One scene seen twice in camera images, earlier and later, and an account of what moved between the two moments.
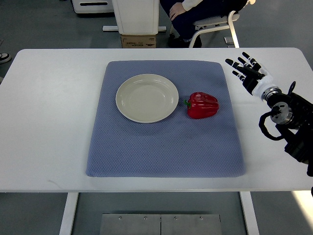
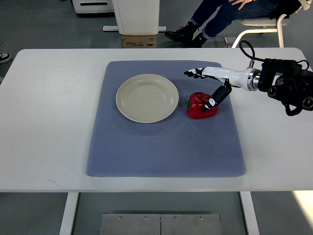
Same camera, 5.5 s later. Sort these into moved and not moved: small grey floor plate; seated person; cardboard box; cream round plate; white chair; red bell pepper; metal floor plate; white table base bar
Moved: white chair; seated person
Not moved: red bell pepper; metal floor plate; white table base bar; cardboard box; cream round plate; small grey floor plate
